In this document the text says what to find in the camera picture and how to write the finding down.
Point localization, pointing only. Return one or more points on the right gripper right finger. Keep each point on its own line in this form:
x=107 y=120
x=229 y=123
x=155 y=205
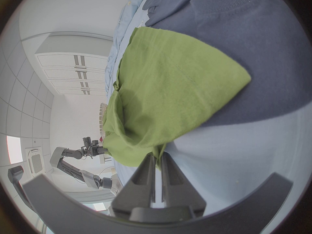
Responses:
x=178 y=186

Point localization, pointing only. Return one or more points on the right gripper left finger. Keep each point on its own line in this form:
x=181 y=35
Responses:
x=141 y=186

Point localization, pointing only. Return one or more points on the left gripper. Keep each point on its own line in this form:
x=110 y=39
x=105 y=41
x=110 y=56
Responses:
x=101 y=151

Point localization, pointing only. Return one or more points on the green shorts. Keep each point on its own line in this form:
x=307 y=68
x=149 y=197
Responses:
x=170 y=82

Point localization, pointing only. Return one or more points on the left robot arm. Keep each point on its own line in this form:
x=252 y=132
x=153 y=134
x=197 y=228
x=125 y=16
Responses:
x=58 y=156

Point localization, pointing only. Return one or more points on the round woven basket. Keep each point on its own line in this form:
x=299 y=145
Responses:
x=102 y=116

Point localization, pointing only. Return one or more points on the white ceiling air vent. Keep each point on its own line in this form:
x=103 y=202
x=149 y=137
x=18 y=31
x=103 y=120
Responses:
x=36 y=160

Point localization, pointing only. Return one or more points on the square ceiling light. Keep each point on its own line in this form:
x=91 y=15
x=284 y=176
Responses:
x=14 y=149

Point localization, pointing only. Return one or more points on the white wardrobe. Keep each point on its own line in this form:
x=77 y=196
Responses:
x=61 y=69

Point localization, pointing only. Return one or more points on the pale blue quilt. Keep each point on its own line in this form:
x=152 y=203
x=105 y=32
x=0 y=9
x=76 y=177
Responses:
x=119 y=33

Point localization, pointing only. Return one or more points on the dark blue T-shirt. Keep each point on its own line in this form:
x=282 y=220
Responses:
x=243 y=45

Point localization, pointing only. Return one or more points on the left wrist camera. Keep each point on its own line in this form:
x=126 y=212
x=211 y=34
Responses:
x=87 y=141

